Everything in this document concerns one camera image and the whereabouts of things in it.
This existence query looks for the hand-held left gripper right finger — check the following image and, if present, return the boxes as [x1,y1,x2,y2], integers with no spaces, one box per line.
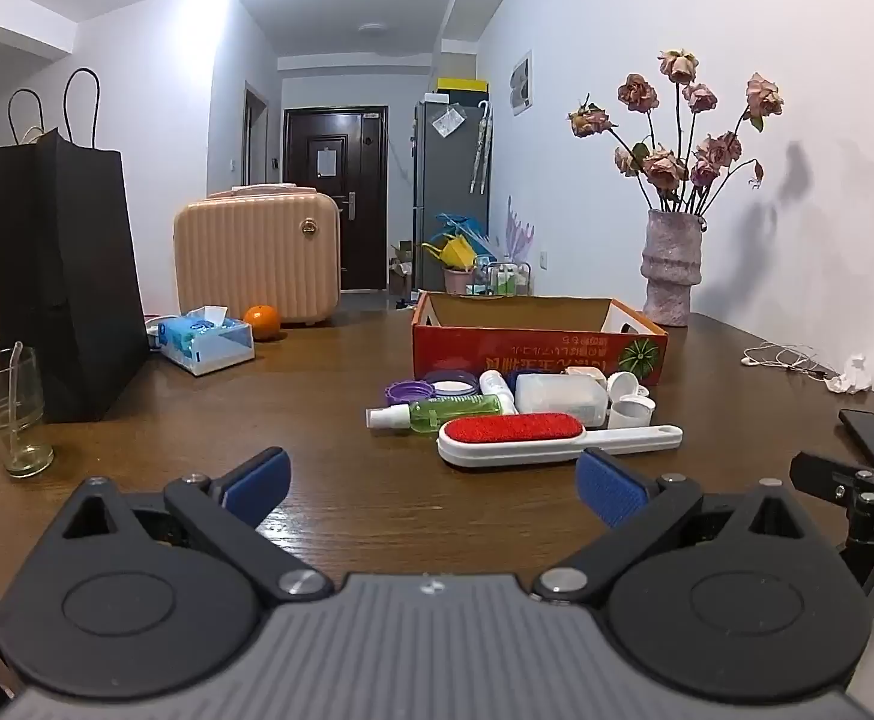
[534,448,834,605]

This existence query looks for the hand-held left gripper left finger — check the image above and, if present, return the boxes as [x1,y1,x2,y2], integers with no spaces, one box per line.
[38,447,335,602]

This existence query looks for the wide white ribbed lid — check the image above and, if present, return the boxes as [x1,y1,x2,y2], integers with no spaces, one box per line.
[611,394,657,429]

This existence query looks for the red and white lint brush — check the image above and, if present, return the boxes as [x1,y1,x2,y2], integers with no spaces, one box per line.
[437,412,684,468]

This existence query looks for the orange cardboard box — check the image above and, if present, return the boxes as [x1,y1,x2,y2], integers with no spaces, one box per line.
[411,290,669,388]

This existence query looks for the small white bottle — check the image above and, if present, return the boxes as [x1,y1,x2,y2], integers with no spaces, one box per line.
[480,370,517,415]

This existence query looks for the purple plastic lid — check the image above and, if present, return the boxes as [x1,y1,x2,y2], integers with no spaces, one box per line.
[384,380,436,406]

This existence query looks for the crumpled white paper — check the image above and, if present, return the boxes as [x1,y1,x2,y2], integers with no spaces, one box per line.
[827,352,874,395]

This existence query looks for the translucent plastic container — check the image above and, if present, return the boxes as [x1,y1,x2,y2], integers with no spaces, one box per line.
[514,373,609,428]

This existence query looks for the blue tissue pack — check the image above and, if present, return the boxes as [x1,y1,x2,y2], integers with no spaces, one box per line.
[157,305,256,377]

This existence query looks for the orange fruit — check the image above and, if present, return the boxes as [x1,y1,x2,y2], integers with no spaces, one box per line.
[244,304,282,341]

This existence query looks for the green spray bottle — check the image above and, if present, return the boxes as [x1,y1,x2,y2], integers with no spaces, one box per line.
[366,394,503,434]

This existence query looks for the dark-rimmed round lid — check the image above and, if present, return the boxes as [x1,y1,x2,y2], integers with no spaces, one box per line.
[426,371,481,400]

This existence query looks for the pink textured vase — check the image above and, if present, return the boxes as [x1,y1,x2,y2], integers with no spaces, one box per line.
[638,208,708,328]

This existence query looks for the pink ribbed suitcase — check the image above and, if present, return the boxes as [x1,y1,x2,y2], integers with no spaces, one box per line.
[173,184,343,328]

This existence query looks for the clear drinking glass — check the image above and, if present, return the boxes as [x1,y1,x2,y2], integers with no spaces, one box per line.
[0,346,55,478]

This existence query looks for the plain cardboard box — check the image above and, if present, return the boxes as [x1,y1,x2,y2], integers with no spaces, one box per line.
[389,240,416,293]

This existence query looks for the clear glass straw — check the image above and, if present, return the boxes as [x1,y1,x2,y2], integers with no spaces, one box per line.
[5,343,25,466]

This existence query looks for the dark brown entrance door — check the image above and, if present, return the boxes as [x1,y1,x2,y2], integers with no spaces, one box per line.
[283,106,391,292]

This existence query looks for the yellow watering can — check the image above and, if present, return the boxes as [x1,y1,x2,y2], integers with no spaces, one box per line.
[422,234,480,271]

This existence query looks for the black paper bag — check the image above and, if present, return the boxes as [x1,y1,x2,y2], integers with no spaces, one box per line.
[0,69,150,425]

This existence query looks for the dried pink roses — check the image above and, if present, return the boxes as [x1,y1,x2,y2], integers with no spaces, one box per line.
[568,49,785,215]

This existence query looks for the grey refrigerator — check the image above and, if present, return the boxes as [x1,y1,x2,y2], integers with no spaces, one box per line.
[413,94,492,293]

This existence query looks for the hanging folded umbrella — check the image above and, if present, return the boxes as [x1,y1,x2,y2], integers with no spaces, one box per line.
[470,100,495,194]

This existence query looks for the clear bag of papers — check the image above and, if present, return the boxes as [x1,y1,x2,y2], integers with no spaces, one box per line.
[431,105,469,140]

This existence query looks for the white wired earphones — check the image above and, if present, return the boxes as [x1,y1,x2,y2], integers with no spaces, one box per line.
[740,343,837,380]

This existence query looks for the wire rack with bottles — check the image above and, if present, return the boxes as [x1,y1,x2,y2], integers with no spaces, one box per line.
[474,256,534,297]

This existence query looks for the purple wall decoration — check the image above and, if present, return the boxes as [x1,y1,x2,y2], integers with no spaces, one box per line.
[504,195,539,263]

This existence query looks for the blue plastic frame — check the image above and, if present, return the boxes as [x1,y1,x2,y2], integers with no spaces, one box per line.
[437,212,484,241]

